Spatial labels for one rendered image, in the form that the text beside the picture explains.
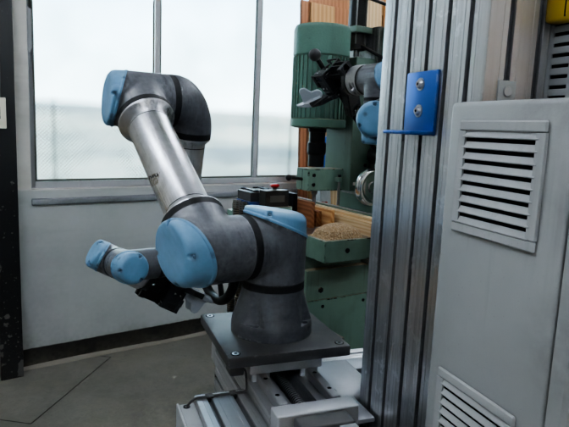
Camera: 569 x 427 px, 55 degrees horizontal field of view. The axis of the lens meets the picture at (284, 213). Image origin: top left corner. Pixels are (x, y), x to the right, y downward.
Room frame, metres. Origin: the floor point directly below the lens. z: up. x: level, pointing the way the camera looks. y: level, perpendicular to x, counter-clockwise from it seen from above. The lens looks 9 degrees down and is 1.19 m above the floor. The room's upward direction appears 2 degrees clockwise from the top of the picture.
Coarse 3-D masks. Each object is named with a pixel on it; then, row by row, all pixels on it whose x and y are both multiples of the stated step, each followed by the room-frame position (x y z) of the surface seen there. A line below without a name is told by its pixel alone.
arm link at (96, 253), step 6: (102, 240) 1.33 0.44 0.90; (96, 246) 1.31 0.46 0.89; (102, 246) 1.30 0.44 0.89; (108, 246) 1.31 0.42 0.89; (114, 246) 1.33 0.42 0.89; (90, 252) 1.32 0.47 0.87; (96, 252) 1.29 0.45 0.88; (102, 252) 1.29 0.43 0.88; (90, 258) 1.30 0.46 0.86; (96, 258) 1.28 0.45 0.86; (102, 258) 1.29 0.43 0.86; (90, 264) 1.29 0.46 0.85; (96, 264) 1.29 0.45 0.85; (102, 264) 1.36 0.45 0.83; (96, 270) 1.30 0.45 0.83; (102, 270) 1.29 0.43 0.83
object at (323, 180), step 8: (304, 168) 1.74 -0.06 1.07; (312, 168) 1.76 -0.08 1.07; (320, 168) 1.77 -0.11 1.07; (328, 168) 1.79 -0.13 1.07; (336, 168) 1.81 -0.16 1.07; (296, 176) 1.77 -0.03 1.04; (304, 176) 1.73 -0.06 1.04; (312, 176) 1.72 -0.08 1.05; (320, 176) 1.74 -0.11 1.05; (328, 176) 1.76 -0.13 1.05; (336, 176) 1.77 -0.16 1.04; (296, 184) 1.77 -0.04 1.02; (304, 184) 1.73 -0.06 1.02; (312, 184) 1.72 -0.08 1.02; (320, 184) 1.74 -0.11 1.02; (328, 184) 1.76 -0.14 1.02; (336, 184) 1.77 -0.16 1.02; (312, 192) 1.76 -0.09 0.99
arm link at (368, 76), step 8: (368, 64) 1.37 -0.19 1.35; (376, 64) 1.33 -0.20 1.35; (360, 72) 1.37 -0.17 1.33; (368, 72) 1.34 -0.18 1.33; (376, 72) 1.31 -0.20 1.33; (360, 80) 1.36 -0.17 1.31; (368, 80) 1.33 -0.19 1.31; (376, 80) 1.31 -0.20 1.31; (360, 88) 1.37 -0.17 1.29; (368, 88) 1.33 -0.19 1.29; (376, 88) 1.32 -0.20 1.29; (368, 96) 1.33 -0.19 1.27; (376, 96) 1.32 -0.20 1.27
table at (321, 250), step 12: (312, 228) 1.62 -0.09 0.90; (312, 240) 1.48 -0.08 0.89; (336, 240) 1.46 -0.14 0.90; (348, 240) 1.47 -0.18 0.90; (360, 240) 1.49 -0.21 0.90; (312, 252) 1.48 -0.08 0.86; (324, 252) 1.43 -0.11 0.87; (336, 252) 1.45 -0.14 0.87; (348, 252) 1.47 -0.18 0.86; (360, 252) 1.49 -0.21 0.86
